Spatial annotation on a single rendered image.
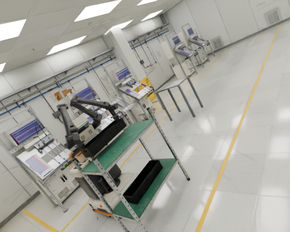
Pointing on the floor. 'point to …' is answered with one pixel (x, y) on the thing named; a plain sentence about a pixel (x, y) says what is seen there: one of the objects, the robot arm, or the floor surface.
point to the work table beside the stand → (181, 93)
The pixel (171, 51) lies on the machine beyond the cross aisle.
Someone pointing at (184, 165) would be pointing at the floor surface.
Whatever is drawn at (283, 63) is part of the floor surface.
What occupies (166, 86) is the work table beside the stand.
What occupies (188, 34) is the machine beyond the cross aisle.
